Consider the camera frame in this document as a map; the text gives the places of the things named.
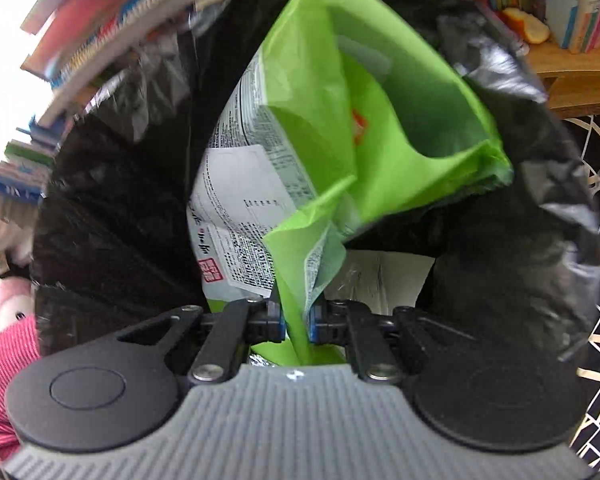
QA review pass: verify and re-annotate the pink plush toy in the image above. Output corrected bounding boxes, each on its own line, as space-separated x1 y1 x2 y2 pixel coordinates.
0 275 37 336

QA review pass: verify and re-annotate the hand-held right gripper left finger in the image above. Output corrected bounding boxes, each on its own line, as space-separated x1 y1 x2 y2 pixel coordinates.
116 298 286 386

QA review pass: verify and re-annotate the pile of flat-lying books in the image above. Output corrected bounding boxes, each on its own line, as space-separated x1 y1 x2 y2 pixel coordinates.
20 0 241 126

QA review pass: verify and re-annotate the row of thin workbooks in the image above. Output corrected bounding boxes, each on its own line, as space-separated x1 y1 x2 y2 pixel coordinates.
0 115 61 206

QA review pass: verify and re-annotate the wooden desktop shelf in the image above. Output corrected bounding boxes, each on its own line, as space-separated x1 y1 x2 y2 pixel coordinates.
527 35 600 119

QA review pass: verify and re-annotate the green refill pouch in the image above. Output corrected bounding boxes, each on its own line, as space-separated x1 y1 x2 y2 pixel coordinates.
186 0 514 367

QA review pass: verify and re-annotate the orange peel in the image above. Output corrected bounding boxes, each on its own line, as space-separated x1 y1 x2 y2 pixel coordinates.
500 7 551 45

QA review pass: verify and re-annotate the pink knitted cloth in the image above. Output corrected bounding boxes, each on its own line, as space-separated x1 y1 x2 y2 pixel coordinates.
0 317 44 461

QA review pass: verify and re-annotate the black trash bag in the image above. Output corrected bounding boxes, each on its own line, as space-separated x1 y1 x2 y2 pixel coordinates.
30 0 600 376

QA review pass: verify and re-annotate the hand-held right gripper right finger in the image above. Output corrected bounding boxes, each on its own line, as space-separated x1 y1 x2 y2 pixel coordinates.
308 299 482 386

